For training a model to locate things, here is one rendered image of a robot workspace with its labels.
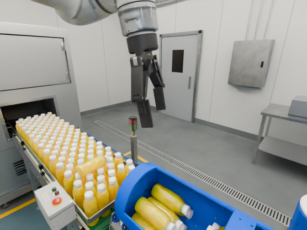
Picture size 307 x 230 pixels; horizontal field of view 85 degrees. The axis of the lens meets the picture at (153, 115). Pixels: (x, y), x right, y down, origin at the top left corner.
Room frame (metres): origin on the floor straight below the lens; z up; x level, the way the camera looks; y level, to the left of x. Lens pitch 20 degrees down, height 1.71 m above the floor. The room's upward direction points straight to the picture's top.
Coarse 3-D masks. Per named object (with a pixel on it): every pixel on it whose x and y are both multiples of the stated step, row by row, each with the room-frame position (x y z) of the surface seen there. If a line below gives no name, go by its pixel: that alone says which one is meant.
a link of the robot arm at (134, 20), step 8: (120, 8) 0.42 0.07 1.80; (128, 8) 0.41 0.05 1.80; (136, 8) 0.41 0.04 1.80; (144, 8) 0.41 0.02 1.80; (152, 8) 0.42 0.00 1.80; (120, 16) 0.43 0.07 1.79; (128, 16) 0.41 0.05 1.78; (136, 16) 0.41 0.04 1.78; (144, 16) 0.41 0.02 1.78; (152, 16) 0.42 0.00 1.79; (120, 24) 0.44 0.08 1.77; (128, 24) 0.41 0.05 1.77; (136, 24) 0.41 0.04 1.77; (144, 24) 0.41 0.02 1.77; (152, 24) 0.42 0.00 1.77; (128, 32) 0.41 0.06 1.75; (136, 32) 0.42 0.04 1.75; (144, 32) 0.42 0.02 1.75; (152, 32) 0.43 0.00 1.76
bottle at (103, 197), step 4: (96, 192) 0.67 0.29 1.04; (100, 192) 0.66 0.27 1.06; (104, 192) 0.67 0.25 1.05; (108, 192) 0.69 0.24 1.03; (96, 196) 0.66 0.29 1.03; (100, 196) 0.65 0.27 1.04; (104, 196) 0.66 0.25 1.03; (108, 196) 0.67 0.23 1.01; (100, 200) 0.65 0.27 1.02; (104, 200) 0.65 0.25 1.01; (108, 200) 0.67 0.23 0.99; (100, 204) 0.65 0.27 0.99; (104, 204) 0.65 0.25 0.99; (100, 208) 0.65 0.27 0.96; (108, 212) 0.66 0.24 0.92; (104, 216) 0.65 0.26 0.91
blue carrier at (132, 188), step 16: (128, 176) 0.58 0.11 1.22; (144, 176) 0.66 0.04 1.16; (160, 176) 0.72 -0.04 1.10; (176, 176) 0.60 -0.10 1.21; (128, 192) 0.52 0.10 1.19; (144, 192) 0.65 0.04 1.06; (176, 192) 0.65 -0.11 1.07; (192, 192) 0.59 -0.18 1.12; (128, 208) 0.58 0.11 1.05; (192, 208) 0.58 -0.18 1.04; (208, 208) 0.54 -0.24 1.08; (224, 208) 0.49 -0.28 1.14; (128, 224) 0.47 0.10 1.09; (192, 224) 0.54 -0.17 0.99; (208, 224) 0.52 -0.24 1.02; (224, 224) 0.49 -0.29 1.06; (240, 224) 0.36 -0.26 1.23; (256, 224) 0.37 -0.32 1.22
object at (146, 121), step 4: (148, 100) 0.38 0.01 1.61; (148, 104) 0.37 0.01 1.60; (148, 108) 0.37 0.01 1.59; (148, 112) 0.37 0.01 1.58; (140, 116) 0.38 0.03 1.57; (144, 116) 0.38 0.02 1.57; (148, 116) 0.37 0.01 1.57; (140, 120) 0.38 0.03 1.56; (144, 120) 0.38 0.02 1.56; (148, 120) 0.37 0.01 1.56; (152, 120) 0.38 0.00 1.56; (144, 124) 0.38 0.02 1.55; (148, 124) 0.37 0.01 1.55; (152, 124) 0.37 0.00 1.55
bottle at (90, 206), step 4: (84, 200) 0.62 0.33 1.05; (88, 200) 0.61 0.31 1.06; (92, 200) 0.62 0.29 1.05; (96, 200) 0.63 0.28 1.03; (84, 204) 0.60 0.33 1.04; (88, 204) 0.60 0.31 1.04; (92, 204) 0.61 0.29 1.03; (96, 204) 0.62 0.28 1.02; (84, 208) 0.60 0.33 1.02; (88, 208) 0.60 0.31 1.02; (92, 208) 0.60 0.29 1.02; (96, 208) 0.62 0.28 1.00; (84, 212) 0.61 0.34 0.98; (88, 212) 0.60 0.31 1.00; (92, 212) 0.60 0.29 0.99; (96, 212) 0.62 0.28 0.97; (88, 216) 0.60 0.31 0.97; (96, 220) 0.61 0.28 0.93; (88, 224) 0.60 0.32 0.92; (92, 224) 0.60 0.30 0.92
